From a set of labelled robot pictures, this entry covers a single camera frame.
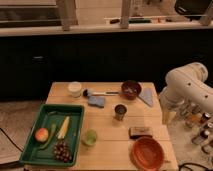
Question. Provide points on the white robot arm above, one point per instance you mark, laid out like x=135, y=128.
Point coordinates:
x=186, y=83

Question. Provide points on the dark red bowl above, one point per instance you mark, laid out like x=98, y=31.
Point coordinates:
x=131, y=89

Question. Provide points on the dark metal cup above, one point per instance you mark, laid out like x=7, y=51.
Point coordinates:
x=120, y=111

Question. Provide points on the white cup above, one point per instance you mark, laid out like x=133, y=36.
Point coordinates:
x=74, y=89

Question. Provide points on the grey triangular cloth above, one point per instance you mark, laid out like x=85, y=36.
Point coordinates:
x=146, y=96

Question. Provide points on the green plastic cup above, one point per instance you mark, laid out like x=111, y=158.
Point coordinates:
x=89, y=137

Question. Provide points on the dark brown sponge block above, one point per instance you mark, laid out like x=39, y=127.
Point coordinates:
x=137, y=132

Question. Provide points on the yellow corn cob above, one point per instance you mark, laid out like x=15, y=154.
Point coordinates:
x=64, y=127

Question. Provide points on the green chili pepper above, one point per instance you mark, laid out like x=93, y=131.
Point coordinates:
x=52, y=132

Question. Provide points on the green plastic tray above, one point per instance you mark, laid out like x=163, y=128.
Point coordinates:
x=54, y=114

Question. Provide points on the dark grape bunch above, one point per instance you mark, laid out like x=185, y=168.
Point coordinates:
x=62, y=152

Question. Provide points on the orange terracotta bowl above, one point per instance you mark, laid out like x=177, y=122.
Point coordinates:
x=147, y=154

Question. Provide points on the red yellow apple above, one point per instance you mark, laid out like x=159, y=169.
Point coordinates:
x=41, y=135

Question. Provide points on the dish brush with white handle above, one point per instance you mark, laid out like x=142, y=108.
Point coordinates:
x=88, y=93

